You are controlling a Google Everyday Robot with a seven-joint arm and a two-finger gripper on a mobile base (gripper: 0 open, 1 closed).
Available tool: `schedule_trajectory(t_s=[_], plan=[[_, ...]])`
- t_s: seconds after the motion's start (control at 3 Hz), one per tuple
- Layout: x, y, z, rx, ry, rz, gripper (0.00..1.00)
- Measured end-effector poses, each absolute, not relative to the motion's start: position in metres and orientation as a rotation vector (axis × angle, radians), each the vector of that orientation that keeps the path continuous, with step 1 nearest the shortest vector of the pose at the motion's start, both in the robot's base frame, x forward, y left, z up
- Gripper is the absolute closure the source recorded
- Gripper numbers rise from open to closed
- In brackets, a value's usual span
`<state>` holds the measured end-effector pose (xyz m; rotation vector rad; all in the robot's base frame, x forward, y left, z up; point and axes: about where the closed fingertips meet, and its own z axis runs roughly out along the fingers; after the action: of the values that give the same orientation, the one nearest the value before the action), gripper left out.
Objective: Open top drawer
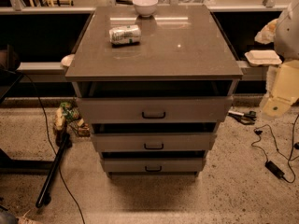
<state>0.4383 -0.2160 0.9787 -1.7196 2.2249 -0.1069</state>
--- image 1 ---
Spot grey top drawer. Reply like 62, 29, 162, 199
77, 97, 233, 124

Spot grey drawer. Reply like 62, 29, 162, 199
77, 97, 233, 124
92, 133, 216, 152
101, 158, 206, 173

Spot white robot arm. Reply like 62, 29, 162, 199
274, 0, 299, 60

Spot grey drawer cabinet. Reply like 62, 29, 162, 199
64, 4, 244, 178

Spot grey middle drawer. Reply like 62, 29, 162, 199
92, 133, 216, 152

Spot grey bottom drawer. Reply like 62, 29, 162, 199
101, 158, 206, 173

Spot crushed silver green can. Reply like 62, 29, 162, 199
109, 25, 141, 45

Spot green snack bag pile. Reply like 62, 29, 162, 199
53, 102, 90, 137

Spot black metal stand leg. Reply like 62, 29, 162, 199
36, 133, 70, 208

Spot white plate behind cabinet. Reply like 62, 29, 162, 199
61, 54, 75, 67

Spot white bowl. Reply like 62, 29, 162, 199
133, 0, 158, 17

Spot black scissors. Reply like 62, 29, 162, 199
228, 110, 257, 125

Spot white foam takeout container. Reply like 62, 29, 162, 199
245, 49, 282, 66

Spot crumpled paper bag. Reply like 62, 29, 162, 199
254, 19, 278, 44

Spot black cable on floor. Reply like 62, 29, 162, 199
18, 72, 87, 224

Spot black power adapter with cable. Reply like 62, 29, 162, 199
250, 115, 299, 184

